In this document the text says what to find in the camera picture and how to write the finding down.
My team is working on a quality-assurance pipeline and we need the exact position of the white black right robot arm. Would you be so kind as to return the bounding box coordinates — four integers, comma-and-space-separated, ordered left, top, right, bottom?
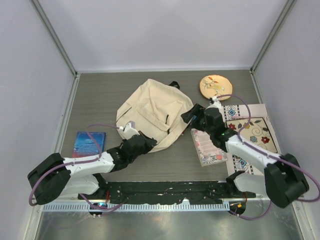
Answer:
181, 104, 310, 208

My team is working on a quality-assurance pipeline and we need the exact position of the patterned white placemat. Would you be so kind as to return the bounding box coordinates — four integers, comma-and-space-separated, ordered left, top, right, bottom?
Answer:
219, 104, 280, 176

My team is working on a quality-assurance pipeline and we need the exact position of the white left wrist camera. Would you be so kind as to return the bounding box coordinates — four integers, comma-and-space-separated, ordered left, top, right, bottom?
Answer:
118, 121, 139, 140

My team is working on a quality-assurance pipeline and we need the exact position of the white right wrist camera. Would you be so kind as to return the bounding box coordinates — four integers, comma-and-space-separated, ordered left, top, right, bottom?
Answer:
209, 96, 222, 109

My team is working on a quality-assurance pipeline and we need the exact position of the floral cover notebook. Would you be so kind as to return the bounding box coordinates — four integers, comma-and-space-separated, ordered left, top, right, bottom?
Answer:
190, 128, 228, 167

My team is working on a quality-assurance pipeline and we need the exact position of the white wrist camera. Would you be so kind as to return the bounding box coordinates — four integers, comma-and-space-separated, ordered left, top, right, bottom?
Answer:
209, 96, 222, 109
118, 121, 139, 140

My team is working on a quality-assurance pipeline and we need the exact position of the square flower pattern plate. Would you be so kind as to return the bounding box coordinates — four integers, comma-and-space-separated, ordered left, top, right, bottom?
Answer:
240, 117, 278, 153

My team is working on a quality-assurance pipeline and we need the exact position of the cream canvas backpack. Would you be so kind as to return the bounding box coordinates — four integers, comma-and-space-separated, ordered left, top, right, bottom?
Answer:
115, 79, 194, 153

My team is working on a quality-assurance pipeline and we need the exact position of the white slotted cable duct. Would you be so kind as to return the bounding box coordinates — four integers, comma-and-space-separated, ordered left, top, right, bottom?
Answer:
42, 200, 230, 213

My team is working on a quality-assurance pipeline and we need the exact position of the blue sunset cover book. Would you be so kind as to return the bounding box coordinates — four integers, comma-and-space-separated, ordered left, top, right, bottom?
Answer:
72, 131, 107, 158

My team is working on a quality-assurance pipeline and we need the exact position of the black mounting base plate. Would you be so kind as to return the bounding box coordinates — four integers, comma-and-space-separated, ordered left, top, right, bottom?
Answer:
85, 181, 256, 205

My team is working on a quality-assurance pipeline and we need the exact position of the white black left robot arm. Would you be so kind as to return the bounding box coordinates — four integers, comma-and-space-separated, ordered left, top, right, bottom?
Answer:
27, 132, 157, 207

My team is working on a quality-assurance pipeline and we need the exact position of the round bird pattern plate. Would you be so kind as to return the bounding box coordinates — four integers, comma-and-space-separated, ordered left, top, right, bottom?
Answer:
199, 74, 233, 99

